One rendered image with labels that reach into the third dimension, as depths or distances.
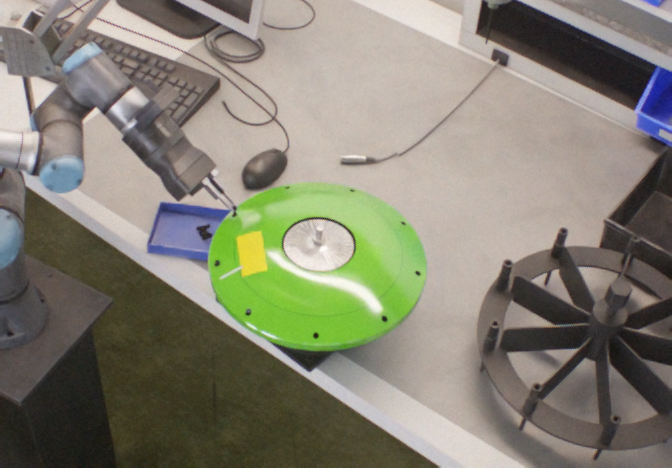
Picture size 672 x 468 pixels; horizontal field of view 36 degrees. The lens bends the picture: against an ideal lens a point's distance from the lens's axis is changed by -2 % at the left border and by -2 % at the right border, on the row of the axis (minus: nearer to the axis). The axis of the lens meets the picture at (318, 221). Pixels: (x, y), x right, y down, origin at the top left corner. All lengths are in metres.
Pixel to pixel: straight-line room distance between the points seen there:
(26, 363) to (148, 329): 1.13
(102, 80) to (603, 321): 0.79
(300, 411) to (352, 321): 1.21
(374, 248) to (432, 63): 0.70
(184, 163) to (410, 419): 0.49
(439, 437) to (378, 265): 0.26
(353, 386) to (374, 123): 0.59
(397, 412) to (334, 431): 1.07
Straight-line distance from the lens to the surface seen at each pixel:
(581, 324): 1.56
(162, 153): 1.54
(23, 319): 1.70
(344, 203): 1.57
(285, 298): 1.45
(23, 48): 1.77
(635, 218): 1.90
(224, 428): 2.61
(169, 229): 1.76
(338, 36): 2.18
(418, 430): 1.54
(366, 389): 1.57
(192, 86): 1.99
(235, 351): 2.74
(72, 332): 1.73
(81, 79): 1.56
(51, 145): 1.52
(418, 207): 1.82
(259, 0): 2.05
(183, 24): 2.18
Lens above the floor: 2.19
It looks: 46 degrees down
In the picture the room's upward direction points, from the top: 4 degrees clockwise
